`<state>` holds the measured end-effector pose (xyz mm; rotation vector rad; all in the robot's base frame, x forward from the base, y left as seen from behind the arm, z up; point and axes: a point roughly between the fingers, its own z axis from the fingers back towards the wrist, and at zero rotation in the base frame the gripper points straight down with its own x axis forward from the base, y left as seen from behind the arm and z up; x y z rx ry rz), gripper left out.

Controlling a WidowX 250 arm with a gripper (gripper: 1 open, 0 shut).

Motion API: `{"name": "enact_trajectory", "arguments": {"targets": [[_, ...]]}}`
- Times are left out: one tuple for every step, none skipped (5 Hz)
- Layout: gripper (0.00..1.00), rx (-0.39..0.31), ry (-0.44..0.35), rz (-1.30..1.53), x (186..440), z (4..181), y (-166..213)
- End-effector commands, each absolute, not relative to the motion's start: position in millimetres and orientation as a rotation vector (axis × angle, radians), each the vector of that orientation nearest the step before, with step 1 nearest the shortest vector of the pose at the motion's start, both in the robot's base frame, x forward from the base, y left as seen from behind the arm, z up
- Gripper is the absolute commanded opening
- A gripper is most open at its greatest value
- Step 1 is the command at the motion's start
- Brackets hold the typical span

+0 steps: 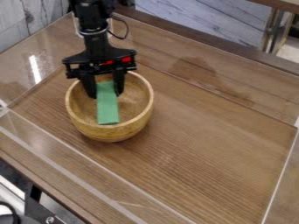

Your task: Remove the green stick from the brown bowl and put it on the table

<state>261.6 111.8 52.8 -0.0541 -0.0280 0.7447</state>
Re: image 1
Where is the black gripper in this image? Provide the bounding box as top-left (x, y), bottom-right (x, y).
top-left (62, 32), bottom-right (137, 99)

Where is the brown wooden bowl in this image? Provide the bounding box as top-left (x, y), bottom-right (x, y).
top-left (66, 72), bottom-right (156, 143)

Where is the green stick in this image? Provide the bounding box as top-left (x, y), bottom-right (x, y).
top-left (98, 81), bottom-right (119, 125)

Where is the black table frame leg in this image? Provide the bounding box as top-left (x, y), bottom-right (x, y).
top-left (25, 184), bottom-right (78, 224)

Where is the red plush ball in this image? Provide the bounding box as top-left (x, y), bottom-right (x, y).
top-left (101, 56), bottom-right (133, 66)

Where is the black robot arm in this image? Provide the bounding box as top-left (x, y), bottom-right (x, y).
top-left (62, 0), bottom-right (137, 99)

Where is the metal table leg background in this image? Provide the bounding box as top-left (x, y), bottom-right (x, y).
top-left (262, 9), bottom-right (296, 55)

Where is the clear acrylic tray wall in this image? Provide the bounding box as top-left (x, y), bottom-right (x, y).
top-left (0, 108), bottom-right (196, 224)

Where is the black cable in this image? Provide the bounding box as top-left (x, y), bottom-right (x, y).
top-left (0, 200), bottom-right (25, 224)

